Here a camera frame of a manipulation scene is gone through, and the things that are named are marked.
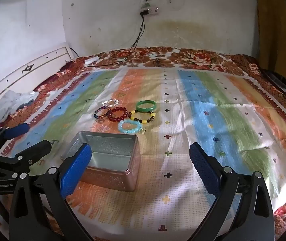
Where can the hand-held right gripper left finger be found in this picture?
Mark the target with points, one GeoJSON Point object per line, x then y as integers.
{"type": "Point", "coordinates": [75, 170]}

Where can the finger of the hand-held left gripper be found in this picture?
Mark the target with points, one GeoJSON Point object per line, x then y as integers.
{"type": "Point", "coordinates": [36, 150]}
{"type": "Point", "coordinates": [15, 130]}

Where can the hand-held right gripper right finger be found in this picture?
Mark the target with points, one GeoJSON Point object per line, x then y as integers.
{"type": "Point", "coordinates": [205, 170]}

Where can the silver metal tin box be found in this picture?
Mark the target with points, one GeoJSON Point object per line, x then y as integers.
{"type": "Point", "coordinates": [112, 178]}

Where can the green jade bangle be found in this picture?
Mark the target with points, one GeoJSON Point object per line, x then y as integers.
{"type": "Point", "coordinates": [146, 110]}

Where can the grey crumpled cloth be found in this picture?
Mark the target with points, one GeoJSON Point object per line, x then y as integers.
{"type": "Point", "coordinates": [10, 103]}

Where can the striped colourful cloth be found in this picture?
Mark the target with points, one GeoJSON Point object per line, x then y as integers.
{"type": "Point", "coordinates": [183, 130]}

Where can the white bed headboard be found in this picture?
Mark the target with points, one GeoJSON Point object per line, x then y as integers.
{"type": "Point", "coordinates": [32, 63]}

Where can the white power adapter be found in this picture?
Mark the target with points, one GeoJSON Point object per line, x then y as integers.
{"type": "Point", "coordinates": [91, 60]}

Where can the floral brown blanket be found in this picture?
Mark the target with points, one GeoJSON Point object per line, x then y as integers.
{"type": "Point", "coordinates": [195, 57]}

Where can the brown hanging garment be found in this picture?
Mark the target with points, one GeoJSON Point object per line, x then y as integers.
{"type": "Point", "coordinates": [273, 30]}

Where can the white power strip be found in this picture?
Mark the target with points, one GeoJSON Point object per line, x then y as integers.
{"type": "Point", "coordinates": [151, 11]}

